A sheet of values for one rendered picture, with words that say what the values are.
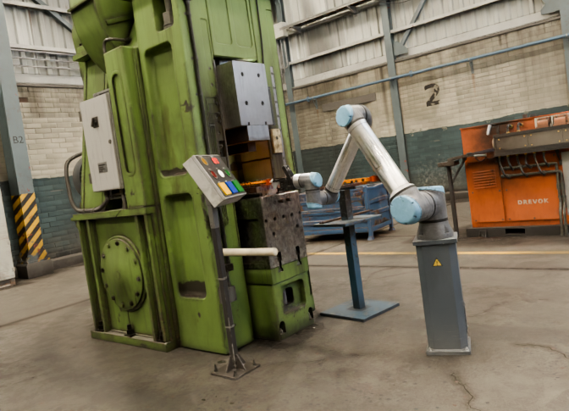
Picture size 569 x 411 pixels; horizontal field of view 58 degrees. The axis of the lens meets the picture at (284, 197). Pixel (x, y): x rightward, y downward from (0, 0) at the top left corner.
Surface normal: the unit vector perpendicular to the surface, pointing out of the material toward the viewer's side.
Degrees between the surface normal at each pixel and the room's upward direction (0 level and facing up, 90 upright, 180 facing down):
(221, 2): 90
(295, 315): 90
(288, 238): 90
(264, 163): 90
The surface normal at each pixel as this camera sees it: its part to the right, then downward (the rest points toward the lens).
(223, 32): 0.77, -0.07
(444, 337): -0.29, 0.09
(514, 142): -0.63, 0.13
